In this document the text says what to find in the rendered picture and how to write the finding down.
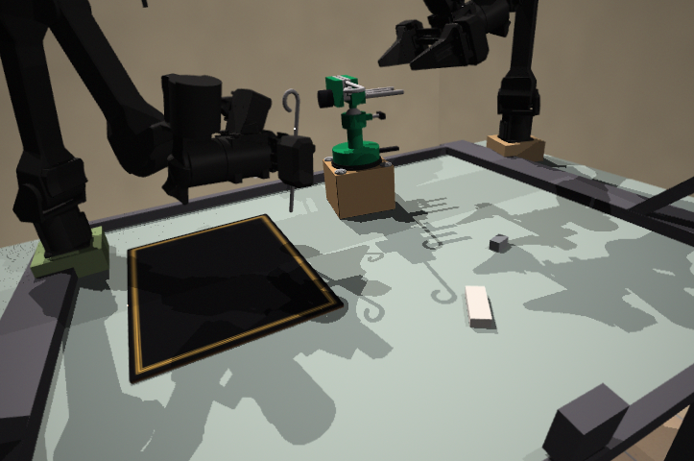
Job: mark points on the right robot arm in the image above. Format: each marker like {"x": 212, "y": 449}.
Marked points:
{"x": 518, "y": 92}

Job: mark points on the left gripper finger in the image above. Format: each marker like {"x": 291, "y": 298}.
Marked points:
{"x": 271, "y": 134}
{"x": 279, "y": 135}

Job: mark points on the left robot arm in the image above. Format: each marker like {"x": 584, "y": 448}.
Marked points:
{"x": 140, "y": 136}

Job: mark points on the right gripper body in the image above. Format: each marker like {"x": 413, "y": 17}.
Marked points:
{"x": 474, "y": 35}

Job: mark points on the black mat with yellow border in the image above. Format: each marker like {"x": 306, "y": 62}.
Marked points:
{"x": 204, "y": 292}

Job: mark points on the black rubber ring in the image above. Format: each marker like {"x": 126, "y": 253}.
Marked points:
{"x": 356, "y": 167}

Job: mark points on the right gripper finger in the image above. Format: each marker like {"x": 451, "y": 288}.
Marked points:
{"x": 401, "y": 52}
{"x": 448, "y": 51}

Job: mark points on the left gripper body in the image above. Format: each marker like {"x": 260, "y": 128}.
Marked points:
{"x": 293, "y": 160}

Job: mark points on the green bench vise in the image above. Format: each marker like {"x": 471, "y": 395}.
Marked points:
{"x": 355, "y": 151}

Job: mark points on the tan rectangular block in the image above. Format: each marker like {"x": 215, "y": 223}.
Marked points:
{"x": 360, "y": 192}

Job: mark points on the cream rectangular block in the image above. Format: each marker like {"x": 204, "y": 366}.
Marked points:
{"x": 478, "y": 310}

